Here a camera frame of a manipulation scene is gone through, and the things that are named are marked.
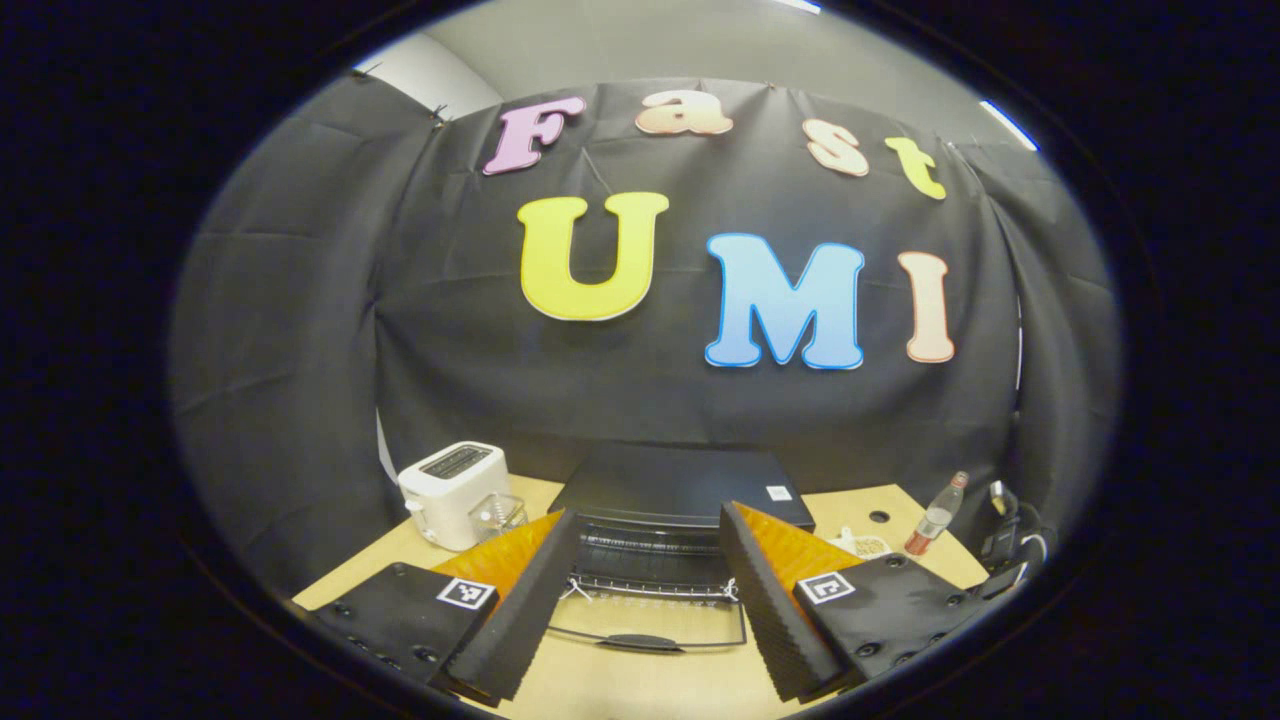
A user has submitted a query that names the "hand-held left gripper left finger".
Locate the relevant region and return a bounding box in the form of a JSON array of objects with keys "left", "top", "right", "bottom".
[{"left": 305, "top": 508, "right": 580, "bottom": 707}]

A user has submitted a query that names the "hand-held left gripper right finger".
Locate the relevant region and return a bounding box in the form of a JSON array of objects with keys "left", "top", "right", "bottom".
[{"left": 717, "top": 500, "right": 993, "bottom": 705}]

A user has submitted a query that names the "white toaster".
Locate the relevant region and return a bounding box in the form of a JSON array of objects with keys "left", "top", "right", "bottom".
[{"left": 397, "top": 440, "right": 514, "bottom": 554}]

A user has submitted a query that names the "black electric oven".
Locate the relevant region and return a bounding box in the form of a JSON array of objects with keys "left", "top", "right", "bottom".
[{"left": 545, "top": 443, "right": 817, "bottom": 656}]

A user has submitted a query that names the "white divided bean dish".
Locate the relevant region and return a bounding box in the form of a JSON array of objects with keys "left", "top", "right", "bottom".
[{"left": 828, "top": 527, "right": 893, "bottom": 561}]

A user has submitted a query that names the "black backdrop cloth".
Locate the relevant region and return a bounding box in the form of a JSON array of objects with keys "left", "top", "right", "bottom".
[{"left": 168, "top": 75, "right": 1123, "bottom": 601}]

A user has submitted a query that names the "black cable bundle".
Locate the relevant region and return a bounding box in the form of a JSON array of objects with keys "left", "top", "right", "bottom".
[{"left": 978, "top": 479, "right": 1053, "bottom": 601}]

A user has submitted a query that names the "clear glass cup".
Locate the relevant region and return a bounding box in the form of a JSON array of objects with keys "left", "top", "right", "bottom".
[{"left": 469, "top": 493, "right": 530, "bottom": 543}]

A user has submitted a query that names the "clear bottle with red label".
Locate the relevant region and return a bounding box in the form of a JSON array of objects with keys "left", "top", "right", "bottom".
[{"left": 904, "top": 471, "right": 970, "bottom": 558}]

